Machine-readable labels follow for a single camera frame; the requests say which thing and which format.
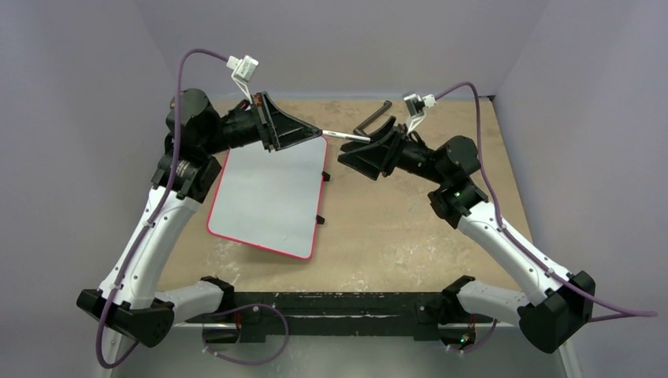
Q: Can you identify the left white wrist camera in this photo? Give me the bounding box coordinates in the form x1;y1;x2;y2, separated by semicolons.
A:
226;55;259;101

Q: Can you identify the dark grey pipe fitting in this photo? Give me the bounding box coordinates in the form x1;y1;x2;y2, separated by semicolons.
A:
353;100;392;136

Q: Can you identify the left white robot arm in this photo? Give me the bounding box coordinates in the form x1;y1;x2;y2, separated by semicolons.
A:
76;88;322;347

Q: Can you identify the red framed whiteboard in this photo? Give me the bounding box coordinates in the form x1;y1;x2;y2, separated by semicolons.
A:
206;137;328;260

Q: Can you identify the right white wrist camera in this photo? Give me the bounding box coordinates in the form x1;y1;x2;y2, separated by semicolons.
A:
403;93;436;135

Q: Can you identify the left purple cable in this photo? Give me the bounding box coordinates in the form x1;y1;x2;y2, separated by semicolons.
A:
95;48;231;370

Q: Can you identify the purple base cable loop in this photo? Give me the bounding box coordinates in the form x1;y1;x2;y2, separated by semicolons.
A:
200;302;291;367

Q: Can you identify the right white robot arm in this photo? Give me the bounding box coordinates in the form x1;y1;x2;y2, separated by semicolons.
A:
337;117;596;354

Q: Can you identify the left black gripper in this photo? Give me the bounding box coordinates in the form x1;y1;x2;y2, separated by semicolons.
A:
202;91;319;156

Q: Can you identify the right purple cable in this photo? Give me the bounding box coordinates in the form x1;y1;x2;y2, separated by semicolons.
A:
434;81;659;319

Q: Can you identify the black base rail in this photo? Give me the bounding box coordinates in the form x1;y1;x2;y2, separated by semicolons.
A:
229;291;450;343

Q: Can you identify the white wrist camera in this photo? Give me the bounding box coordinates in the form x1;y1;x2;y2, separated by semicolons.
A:
403;93;436;135
226;55;259;101

